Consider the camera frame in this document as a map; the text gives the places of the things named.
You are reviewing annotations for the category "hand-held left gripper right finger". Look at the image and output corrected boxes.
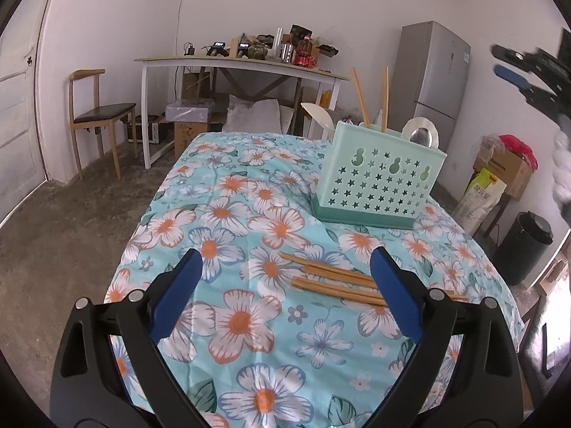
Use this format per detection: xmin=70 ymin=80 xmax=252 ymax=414
xmin=362 ymin=245 xmax=522 ymax=428

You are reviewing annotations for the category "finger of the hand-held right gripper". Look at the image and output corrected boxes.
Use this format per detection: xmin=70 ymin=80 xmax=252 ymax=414
xmin=491 ymin=44 xmax=542 ymax=64
xmin=493 ymin=65 xmax=558 ymax=103

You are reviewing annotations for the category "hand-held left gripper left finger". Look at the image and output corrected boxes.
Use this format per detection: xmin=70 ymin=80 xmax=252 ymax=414
xmin=49 ymin=248 xmax=215 ymax=428

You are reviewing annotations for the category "wooden chopstick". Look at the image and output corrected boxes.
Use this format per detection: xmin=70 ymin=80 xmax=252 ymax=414
xmin=291 ymin=282 xmax=388 ymax=307
xmin=299 ymin=265 xmax=380 ymax=290
xmin=381 ymin=66 xmax=390 ymax=133
xmin=279 ymin=253 xmax=380 ymax=284
xmin=350 ymin=67 xmax=370 ymax=126
xmin=290 ymin=277 xmax=469 ymax=300

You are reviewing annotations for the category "beige rice paddle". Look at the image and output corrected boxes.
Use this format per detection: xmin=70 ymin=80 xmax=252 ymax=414
xmin=400 ymin=117 xmax=440 ymax=149

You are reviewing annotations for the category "green plastic utensil holder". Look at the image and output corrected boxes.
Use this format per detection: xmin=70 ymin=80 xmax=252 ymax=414
xmin=311 ymin=120 xmax=448 ymax=231

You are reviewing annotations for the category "beige plastic ladle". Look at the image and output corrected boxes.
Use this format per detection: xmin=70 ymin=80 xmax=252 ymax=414
xmin=300 ymin=102 xmax=334 ymax=141

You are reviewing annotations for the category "person's right hand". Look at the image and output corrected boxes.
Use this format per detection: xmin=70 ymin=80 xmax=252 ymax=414
xmin=552 ymin=120 xmax=571 ymax=221

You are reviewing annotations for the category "blue floral tablecloth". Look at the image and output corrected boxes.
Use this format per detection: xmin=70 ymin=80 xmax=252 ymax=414
xmin=105 ymin=131 xmax=525 ymax=428

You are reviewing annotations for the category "red plastic bag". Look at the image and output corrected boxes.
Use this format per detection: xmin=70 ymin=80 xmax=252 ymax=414
xmin=499 ymin=134 xmax=538 ymax=170

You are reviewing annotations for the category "silver refrigerator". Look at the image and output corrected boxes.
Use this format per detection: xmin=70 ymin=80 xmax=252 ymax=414
xmin=393 ymin=21 xmax=472 ymax=146

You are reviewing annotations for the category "clear plastic bag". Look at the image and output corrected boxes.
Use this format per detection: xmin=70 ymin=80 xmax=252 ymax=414
xmin=477 ymin=134 xmax=502 ymax=157

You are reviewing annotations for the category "large cardboard box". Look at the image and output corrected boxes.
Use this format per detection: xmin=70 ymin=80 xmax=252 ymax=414
xmin=473 ymin=145 xmax=534 ymax=199

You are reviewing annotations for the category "yellow and white rice sack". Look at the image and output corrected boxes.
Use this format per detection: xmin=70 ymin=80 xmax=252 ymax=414
xmin=450 ymin=167 xmax=508 ymax=235

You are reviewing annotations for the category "dark wooden stool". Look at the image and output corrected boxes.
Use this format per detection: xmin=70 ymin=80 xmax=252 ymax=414
xmin=484 ymin=196 xmax=514 ymax=237

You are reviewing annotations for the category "black trash bin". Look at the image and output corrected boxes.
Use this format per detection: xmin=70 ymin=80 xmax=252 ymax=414
xmin=493 ymin=212 xmax=555 ymax=286

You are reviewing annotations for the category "small cardboard box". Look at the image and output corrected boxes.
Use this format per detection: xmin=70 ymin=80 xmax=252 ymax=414
xmin=173 ymin=120 xmax=210 ymax=158

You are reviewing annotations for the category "toaster oven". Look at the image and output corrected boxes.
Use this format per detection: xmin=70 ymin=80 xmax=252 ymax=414
xmin=127 ymin=113 xmax=174 ymax=144

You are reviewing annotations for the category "grey wrapped box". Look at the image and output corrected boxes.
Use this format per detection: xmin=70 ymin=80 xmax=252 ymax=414
xmin=165 ymin=99 xmax=216 ymax=123

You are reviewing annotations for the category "white side table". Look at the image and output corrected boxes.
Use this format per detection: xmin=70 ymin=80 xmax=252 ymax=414
xmin=134 ymin=56 xmax=351 ymax=170

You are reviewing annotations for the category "wooden chair with dark seat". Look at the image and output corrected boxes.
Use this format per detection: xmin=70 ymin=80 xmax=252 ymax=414
xmin=69 ymin=69 xmax=138 ymax=181

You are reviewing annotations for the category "cooking oil bottle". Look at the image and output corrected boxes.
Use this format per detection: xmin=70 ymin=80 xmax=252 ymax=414
xmin=295 ymin=38 xmax=313 ymax=67

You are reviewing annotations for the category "flat cardboard sheet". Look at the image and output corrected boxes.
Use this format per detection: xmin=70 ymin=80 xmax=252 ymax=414
xmin=181 ymin=66 xmax=214 ymax=99

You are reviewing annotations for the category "white door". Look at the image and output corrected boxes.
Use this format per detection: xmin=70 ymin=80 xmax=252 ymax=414
xmin=0 ymin=31 xmax=47 ymax=228

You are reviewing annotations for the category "white wall cable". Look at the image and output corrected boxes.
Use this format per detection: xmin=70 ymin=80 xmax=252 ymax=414
xmin=177 ymin=0 xmax=194 ymax=45

